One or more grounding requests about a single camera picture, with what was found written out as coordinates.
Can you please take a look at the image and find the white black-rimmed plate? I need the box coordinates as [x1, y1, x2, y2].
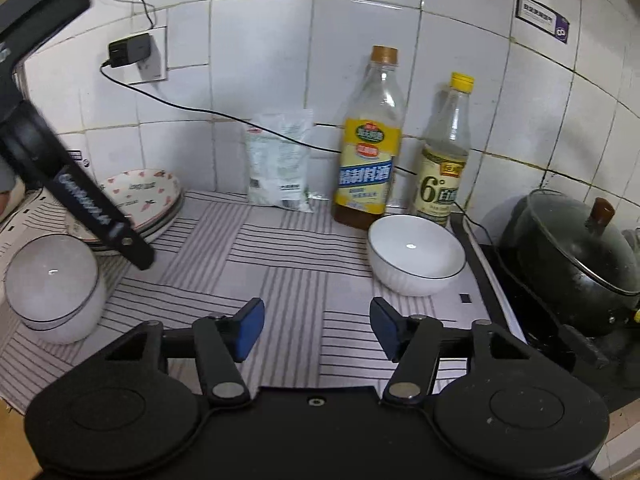
[86, 193, 184, 256]

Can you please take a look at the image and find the pink bunny carrot plate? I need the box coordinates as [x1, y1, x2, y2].
[64, 168, 184, 241]

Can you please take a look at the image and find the large white ribbed bowl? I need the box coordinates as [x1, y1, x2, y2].
[6, 269, 106, 344]

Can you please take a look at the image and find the person's left hand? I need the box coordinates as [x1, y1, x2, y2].
[0, 192, 11, 214]

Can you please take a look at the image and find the striped patterned table mat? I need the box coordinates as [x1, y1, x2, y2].
[1, 191, 520, 411]

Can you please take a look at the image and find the black power adapter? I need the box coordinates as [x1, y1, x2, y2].
[107, 32, 152, 68]

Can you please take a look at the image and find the white salt bag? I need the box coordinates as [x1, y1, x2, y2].
[243, 110, 312, 212]

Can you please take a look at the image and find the black wok with lid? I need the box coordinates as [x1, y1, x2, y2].
[498, 188, 639, 337]

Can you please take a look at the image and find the white vinegar bottle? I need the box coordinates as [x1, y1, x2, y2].
[411, 73, 474, 226]

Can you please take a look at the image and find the yellow label cooking wine bottle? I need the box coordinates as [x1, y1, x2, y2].
[332, 46, 406, 230]

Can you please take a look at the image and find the black power cable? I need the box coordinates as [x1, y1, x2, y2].
[98, 58, 566, 331]

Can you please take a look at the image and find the white wall socket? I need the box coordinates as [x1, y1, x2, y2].
[113, 26, 167, 86]

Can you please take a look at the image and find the right wall sticker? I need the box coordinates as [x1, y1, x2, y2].
[515, 0, 570, 44]

